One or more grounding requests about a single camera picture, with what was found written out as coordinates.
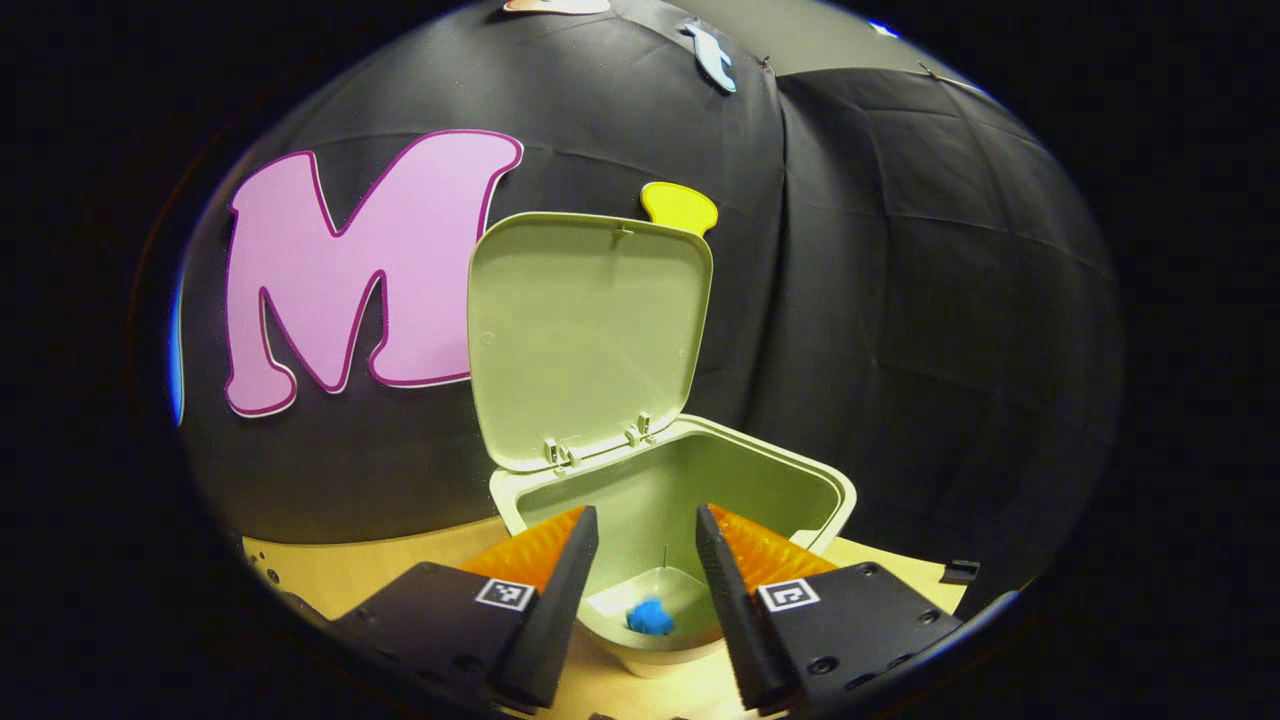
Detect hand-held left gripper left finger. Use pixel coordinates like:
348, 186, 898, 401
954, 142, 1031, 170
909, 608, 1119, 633
330, 505, 599, 713

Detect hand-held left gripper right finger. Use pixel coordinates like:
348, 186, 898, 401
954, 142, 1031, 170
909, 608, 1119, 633
695, 503, 966, 716

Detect blue paper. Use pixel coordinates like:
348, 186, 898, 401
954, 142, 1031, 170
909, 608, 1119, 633
626, 598, 676, 637

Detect pale green desktop garbage bin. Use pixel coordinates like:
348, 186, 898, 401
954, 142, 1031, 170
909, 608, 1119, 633
466, 211, 858, 681

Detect wooden desktop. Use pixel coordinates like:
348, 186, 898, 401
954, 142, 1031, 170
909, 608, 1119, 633
240, 515, 969, 720

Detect black backdrop cloth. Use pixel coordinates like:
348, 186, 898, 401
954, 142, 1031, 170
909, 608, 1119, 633
175, 0, 1126, 621

